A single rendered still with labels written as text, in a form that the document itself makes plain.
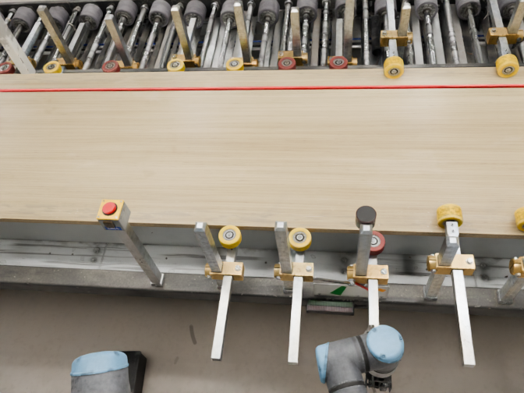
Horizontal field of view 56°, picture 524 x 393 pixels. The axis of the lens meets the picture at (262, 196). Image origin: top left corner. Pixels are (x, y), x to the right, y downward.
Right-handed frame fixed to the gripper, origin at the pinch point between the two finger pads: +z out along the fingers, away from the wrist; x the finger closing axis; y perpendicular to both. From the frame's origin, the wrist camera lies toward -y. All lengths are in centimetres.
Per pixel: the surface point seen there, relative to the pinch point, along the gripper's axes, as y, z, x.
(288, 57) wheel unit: -135, -10, -36
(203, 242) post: -30, -24, -54
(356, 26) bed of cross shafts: -191, 17, -4
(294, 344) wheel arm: -6.5, -2.9, -24.9
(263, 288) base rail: -31, 12, -39
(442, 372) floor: -26, 82, 38
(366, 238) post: -30.2, -30.1, -3.8
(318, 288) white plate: -29.9, 6.5, -18.3
